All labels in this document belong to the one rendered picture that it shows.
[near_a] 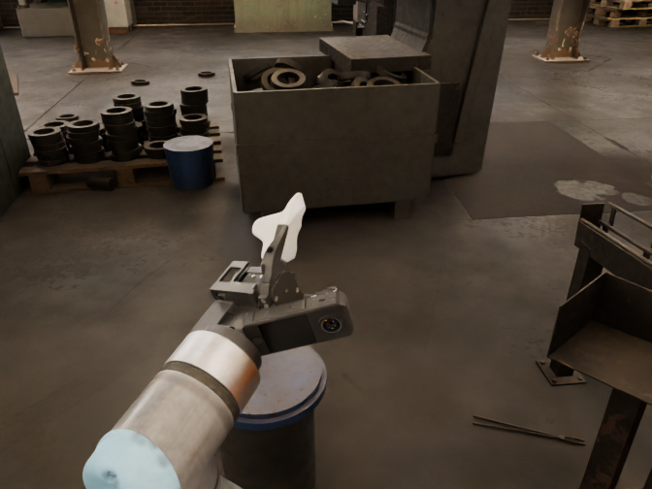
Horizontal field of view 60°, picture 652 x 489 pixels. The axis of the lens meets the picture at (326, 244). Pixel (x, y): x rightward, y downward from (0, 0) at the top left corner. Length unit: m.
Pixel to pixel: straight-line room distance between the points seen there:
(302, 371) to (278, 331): 0.85
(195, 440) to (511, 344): 1.88
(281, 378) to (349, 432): 0.52
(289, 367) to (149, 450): 0.97
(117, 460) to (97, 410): 1.58
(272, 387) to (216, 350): 0.86
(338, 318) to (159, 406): 0.19
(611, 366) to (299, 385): 0.70
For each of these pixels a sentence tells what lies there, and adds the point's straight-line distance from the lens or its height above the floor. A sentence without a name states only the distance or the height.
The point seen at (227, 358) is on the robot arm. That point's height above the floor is 1.04.
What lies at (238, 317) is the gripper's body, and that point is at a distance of 0.62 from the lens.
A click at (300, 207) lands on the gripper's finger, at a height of 1.11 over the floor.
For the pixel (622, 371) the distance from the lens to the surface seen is 1.34.
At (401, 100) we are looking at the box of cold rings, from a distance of 2.88.
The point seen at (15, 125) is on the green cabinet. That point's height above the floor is 0.37.
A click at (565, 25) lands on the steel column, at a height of 0.40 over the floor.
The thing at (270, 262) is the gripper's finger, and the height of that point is 1.08.
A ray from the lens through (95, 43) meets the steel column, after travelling 7.17.
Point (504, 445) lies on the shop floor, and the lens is 1.93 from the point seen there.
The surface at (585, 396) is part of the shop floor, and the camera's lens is 2.19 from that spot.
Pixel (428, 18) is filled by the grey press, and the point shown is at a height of 0.97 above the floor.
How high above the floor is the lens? 1.40
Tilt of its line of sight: 29 degrees down
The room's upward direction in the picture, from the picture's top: straight up
